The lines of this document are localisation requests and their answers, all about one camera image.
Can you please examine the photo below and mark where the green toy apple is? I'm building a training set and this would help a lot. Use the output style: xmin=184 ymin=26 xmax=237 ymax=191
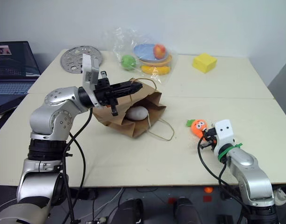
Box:
xmin=121 ymin=54 xmax=137 ymax=71

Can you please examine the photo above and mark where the white plush toy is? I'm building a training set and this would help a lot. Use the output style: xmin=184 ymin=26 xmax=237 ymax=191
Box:
xmin=126 ymin=106 xmax=149 ymax=121

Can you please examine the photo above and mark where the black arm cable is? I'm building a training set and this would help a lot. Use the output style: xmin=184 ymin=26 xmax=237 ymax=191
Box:
xmin=62 ymin=107 xmax=93 ymax=224
xmin=197 ymin=137 xmax=251 ymax=224

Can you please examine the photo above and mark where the dark rounded shape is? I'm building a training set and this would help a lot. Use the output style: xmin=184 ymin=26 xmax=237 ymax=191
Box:
xmin=111 ymin=198 xmax=144 ymax=224
xmin=172 ymin=197 xmax=200 ymax=224

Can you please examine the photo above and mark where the white cable under table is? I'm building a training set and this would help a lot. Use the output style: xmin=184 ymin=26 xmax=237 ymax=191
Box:
xmin=76 ymin=186 xmax=125 ymax=222

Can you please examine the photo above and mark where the green wrist cable tie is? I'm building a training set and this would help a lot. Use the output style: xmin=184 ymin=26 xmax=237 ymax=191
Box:
xmin=217 ymin=142 xmax=243 ymax=162

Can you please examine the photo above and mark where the red toy apple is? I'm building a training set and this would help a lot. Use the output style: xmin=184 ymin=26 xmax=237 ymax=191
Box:
xmin=153 ymin=43 xmax=167 ymax=60

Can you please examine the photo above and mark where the yellow toy banana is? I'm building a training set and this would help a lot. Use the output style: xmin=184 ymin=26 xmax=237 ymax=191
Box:
xmin=140 ymin=65 xmax=171 ymax=76

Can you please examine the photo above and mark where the blue plate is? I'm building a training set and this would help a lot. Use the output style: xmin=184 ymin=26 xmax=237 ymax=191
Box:
xmin=133 ymin=43 xmax=170 ymax=63

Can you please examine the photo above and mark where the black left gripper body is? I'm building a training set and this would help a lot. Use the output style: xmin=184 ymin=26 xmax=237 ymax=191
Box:
xmin=94 ymin=71 xmax=122 ymax=117

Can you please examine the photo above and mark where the brown paper bag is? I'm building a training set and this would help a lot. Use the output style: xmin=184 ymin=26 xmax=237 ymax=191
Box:
xmin=92 ymin=78 xmax=175 ymax=142

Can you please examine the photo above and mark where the yellow cheese-shaped block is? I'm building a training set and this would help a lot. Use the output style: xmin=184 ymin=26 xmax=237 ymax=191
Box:
xmin=192 ymin=53 xmax=218 ymax=74

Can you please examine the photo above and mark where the dark open laptop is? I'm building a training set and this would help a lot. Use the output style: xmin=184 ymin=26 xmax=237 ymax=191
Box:
xmin=0 ymin=41 xmax=42 ymax=110

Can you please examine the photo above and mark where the clear plastic bag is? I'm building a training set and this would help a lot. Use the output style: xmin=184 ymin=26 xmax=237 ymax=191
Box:
xmin=101 ymin=26 xmax=179 ymax=85

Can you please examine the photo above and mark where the orange carrot plush toy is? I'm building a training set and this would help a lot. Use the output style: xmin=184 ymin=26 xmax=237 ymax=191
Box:
xmin=186 ymin=119 xmax=209 ymax=142

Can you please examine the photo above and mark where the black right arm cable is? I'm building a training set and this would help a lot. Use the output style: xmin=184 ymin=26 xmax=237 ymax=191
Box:
xmin=197 ymin=137 xmax=251 ymax=224

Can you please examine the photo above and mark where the white bracket under table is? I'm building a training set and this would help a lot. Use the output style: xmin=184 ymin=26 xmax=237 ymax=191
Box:
xmin=273 ymin=186 xmax=286 ymax=206

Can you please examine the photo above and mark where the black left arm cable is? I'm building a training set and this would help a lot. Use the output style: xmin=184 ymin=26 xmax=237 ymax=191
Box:
xmin=62 ymin=107 xmax=93 ymax=224

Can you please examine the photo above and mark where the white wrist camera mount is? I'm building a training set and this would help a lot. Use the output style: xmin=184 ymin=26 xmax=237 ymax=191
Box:
xmin=81 ymin=54 xmax=104 ymax=109
xmin=213 ymin=119 xmax=236 ymax=156

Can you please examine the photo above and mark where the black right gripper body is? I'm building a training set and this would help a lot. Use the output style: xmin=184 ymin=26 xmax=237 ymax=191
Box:
xmin=203 ymin=127 xmax=218 ymax=151

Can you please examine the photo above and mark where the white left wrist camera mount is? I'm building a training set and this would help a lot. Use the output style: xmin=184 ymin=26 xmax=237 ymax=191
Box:
xmin=81 ymin=54 xmax=104 ymax=109

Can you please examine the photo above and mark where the flat black device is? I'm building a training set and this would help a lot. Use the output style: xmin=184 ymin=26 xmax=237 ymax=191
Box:
xmin=0 ymin=94 xmax=25 ymax=116

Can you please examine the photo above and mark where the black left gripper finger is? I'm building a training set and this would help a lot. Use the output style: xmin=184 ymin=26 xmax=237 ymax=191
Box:
xmin=109 ymin=88 xmax=142 ymax=97
xmin=109 ymin=80 xmax=143 ymax=91

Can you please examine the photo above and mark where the orange plate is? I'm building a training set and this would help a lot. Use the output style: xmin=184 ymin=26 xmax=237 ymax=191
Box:
xmin=137 ymin=54 xmax=173 ymax=67

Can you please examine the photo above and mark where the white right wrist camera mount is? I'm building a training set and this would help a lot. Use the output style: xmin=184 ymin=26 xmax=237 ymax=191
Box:
xmin=213 ymin=119 xmax=236 ymax=156

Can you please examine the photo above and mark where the perforated round metal disc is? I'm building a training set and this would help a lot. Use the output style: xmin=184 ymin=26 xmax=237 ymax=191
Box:
xmin=60 ymin=45 xmax=103 ymax=75

